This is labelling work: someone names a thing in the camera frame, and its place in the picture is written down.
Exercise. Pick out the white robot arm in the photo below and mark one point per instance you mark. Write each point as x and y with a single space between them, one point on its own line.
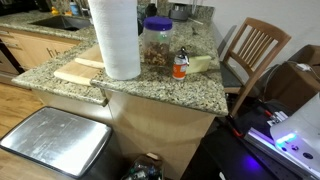
300 133

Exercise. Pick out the clear jar with purple lid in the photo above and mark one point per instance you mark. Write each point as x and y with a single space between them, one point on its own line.
156 46

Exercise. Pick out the small orange bottle with keyring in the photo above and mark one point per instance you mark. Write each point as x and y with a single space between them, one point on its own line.
180 70

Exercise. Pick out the wooden island counter base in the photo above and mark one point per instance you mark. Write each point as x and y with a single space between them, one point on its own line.
160 130

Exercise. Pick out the yellow sponge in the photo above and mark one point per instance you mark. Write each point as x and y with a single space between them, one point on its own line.
200 63

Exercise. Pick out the white paper towel roll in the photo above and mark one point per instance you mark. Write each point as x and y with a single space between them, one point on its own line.
115 40

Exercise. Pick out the dark chair cushion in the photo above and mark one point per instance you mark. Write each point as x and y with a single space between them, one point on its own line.
228 78

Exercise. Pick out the thin white stick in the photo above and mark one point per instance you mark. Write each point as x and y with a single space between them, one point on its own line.
195 21

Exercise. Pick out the grey round container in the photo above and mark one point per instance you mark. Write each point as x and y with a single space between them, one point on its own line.
180 13

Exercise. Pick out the bag of trash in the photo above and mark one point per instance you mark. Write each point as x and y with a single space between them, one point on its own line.
143 170

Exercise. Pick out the black object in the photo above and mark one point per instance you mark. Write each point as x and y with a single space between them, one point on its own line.
151 9

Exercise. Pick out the wooden cutting board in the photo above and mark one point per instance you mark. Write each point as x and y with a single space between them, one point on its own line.
75 71

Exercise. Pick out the wooden chair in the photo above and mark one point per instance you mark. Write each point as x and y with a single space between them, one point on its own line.
256 50

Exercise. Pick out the grey robot mounting platform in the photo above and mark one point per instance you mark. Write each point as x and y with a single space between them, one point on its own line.
263 140

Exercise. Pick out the steel lid trash can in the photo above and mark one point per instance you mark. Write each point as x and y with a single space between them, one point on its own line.
56 140

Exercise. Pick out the blue soap bottle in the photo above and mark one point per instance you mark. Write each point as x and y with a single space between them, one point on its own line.
74 8

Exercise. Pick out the dark kitchen sink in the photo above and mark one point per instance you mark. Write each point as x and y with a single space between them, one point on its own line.
60 21

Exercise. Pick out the brown cardboard box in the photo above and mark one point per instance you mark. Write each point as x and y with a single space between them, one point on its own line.
290 86

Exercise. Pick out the yellow rubber duck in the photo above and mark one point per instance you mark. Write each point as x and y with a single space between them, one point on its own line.
54 11

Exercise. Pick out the wooden kitchen cabinet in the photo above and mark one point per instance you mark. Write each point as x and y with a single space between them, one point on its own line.
33 50

